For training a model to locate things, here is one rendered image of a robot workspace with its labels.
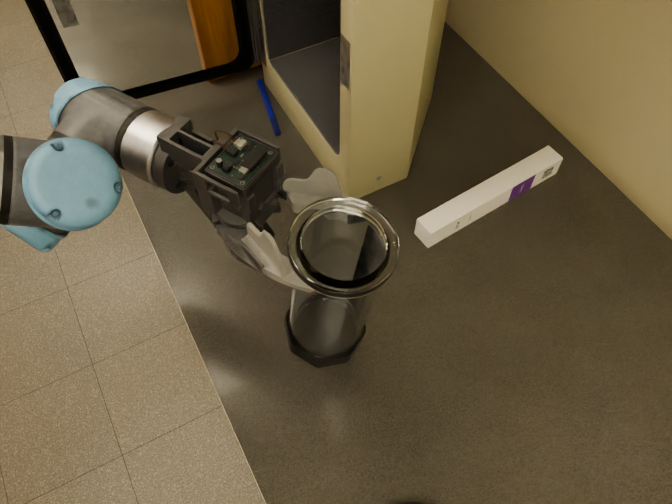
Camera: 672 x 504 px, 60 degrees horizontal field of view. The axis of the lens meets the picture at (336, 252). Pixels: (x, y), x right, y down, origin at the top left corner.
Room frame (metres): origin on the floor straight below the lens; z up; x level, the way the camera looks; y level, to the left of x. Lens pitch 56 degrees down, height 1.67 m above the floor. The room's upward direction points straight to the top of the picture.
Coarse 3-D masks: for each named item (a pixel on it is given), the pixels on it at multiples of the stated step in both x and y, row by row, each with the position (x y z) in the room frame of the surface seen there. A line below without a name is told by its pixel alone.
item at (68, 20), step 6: (54, 0) 0.72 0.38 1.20; (60, 0) 0.73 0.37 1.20; (66, 0) 0.73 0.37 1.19; (54, 6) 0.72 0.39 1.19; (60, 6) 0.73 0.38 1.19; (66, 6) 0.73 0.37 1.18; (60, 12) 0.73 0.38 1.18; (66, 12) 0.73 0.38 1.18; (72, 12) 0.73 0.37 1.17; (60, 18) 0.73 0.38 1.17; (66, 18) 0.73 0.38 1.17; (72, 18) 0.73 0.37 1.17; (66, 24) 0.73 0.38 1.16; (72, 24) 0.73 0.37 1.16; (78, 24) 0.73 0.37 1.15
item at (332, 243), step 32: (320, 224) 0.36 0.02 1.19; (352, 224) 0.36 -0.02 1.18; (384, 224) 0.34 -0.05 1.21; (320, 256) 0.36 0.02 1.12; (352, 256) 0.36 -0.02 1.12; (384, 256) 0.31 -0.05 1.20; (352, 288) 0.27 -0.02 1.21; (320, 320) 0.28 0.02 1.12; (352, 320) 0.28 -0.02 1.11; (320, 352) 0.29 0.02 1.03
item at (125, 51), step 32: (96, 0) 0.76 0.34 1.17; (128, 0) 0.78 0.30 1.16; (160, 0) 0.79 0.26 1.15; (192, 0) 0.81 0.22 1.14; (224, 0) 0.83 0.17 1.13; (64, 32) 0.74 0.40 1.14; (96, 32) 0.75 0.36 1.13; (128, 32) 0.77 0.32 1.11; (160, 32) 0.79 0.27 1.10; (192, 32) 0.81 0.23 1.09; (224, 32) 0.83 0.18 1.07; (96, 64) 0.75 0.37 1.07; (128, 64) 0.76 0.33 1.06; (160, 64) 0.78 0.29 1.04; (192, 64) 0.80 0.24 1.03
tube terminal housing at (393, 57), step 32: (352, 0) 0.58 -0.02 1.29; (384, 0) 0.60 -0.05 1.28; (416, 0) 0.62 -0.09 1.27; (352, 32) 0.58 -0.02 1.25; (384, 32) 0.60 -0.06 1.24; (416, 32) 0.62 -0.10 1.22; (352, 64) 0.58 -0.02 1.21; (384, 64) 0.60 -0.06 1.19; (416, 64) 0.63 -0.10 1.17; (288, 96) 0.76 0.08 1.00; (352, 96) 0.58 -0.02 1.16; (384, 96) 0.60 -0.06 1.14; (416, 96) 0.63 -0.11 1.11; (352, 128) 0.58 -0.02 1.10; (384, 128) 0.61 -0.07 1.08; (416, 128) 0.66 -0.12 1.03; (320, 160) 0.66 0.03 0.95; (352, 160) 0.58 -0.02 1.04; (384, 160) 0.61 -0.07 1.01; (352, 192) 0.58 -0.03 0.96
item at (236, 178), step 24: (168, 144) 0.41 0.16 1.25; (192, 144) 0.41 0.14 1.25; (216, 144) 0.40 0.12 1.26; (240, 144) 0.40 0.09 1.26; (168, 168) 0.40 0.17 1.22; (192, 168) 0.39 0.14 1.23; (216, 168) 0.37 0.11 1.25; (240, 168) 0.37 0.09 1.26; (264, 168) 0.37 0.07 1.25; (216, 192) 0.37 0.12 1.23; (240, 192) 0.35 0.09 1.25; (264, 192) 0.38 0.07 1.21; (216, 216) 0.36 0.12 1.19; (240, 216) 0.36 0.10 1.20; (264, 216) 0.37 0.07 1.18
